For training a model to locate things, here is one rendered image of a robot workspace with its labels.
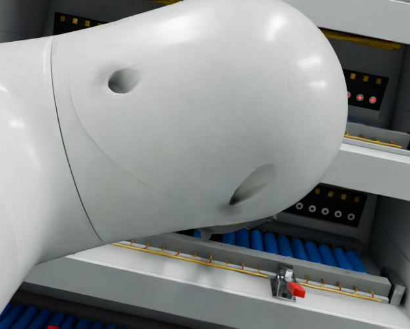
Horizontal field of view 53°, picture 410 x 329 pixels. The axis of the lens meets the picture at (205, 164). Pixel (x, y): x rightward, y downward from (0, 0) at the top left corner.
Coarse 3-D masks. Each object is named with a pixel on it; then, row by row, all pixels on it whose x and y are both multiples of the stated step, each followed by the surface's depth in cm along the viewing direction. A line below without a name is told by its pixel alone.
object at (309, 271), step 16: (128, 240) 53; (144, 240) 53; (160, 240) 53; (176, 240) 52; (192, 240) 53; (176, 256) 51; (208, 256) 53; (224, 256) 52; (240, 256) 52; (256, 256) 52; (272, 256) 53; (272, 272) 52; (304, 272) 52; (320, 272) 52; (336, 272) 52; (352, 272) 53; (320, 288) 50; (352, 288) 52; (368, 288) 52; (384, 288) 52
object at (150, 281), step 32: (320, 224) 64; (96, 256) 49; (128, 256) 51; (160, 256) 52; (384, 256) 60; (64, 288) 49; (96, 288) 49; (128, 288) 48; (160, 288) 48; (192, 288) 48; (224, 288) 48; (256, 288) 49; (224, 320) 48; (256, 320) 48; (288, 320) 48; (320, 320) 47; (352, 320) 47; (384, 320) 48
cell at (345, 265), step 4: (336, 248) 60; (340, 248) 60; (332, 252) 60; (336, 252) 59; (340, 252) 59; (336, 256) 59; (340, 256) 58; (344, 256) 58; (336, 260) 58; (340, 260) 57; (344, 260) 57; (348, 260) 57; (340, 264) 56; (344, 264) 56; (348, 264) 56; (344, 268) 55; (348, 268) 55; (352, 268) 55
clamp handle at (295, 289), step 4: (288, 272) 48; (284, 276) 49; (288, 276) 48; (284, 280) 48; (288, 280) 47; (288, 284) 45; (292, 284) 44; (296, 284) 45; (288, 288) 44; (292, 288) 42; (296, 288) 42; (300, 288) 43; (292, 292) 42; (296, 292) 42; (300, 292) 42; (304, 292) 42; (300, 296) 42; (304, 296) 42
